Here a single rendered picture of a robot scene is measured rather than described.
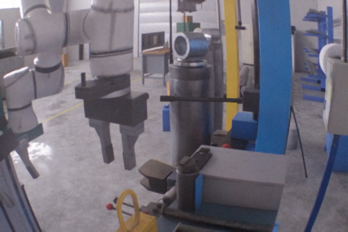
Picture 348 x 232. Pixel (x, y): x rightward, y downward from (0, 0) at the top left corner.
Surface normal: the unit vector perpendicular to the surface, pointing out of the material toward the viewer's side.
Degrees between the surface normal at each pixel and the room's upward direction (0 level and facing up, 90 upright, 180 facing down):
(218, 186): 90
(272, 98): 90
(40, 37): 100
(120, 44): 89
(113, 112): 90
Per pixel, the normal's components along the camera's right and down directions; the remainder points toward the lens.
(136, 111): 0.91, 0.11
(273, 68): -0.41, 0.29
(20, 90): 0.63, 0.24
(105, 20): -0.04, 0.32
